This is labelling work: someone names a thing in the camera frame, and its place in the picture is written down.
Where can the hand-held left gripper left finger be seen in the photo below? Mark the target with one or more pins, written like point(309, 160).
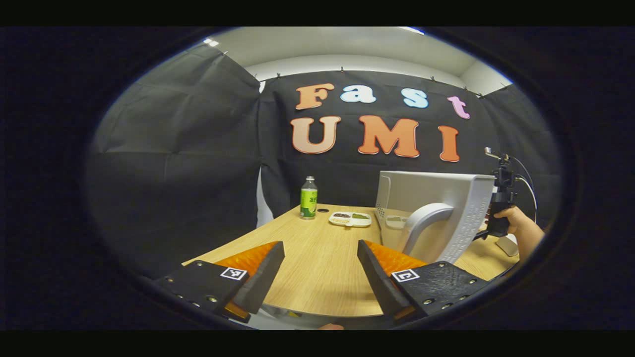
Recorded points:
point(263, 280)

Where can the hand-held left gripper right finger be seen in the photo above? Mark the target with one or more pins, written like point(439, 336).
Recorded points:
point(379, 285)

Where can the white microwave oven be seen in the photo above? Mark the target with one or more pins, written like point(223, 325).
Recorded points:
point(431, 188)

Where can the white divided snack plate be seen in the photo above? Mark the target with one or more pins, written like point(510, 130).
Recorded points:
point(350, 219)

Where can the green label drink bottle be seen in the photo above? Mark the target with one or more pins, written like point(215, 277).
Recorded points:
point(308, 201)

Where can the black backdrop cloth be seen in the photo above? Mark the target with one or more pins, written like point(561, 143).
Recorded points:
point(173, 173)

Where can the large ceiling light panel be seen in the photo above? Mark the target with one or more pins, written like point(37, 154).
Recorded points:
point(411, 30)

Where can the small ceiling light panel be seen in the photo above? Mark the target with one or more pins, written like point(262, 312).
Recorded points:
point(211, 42)

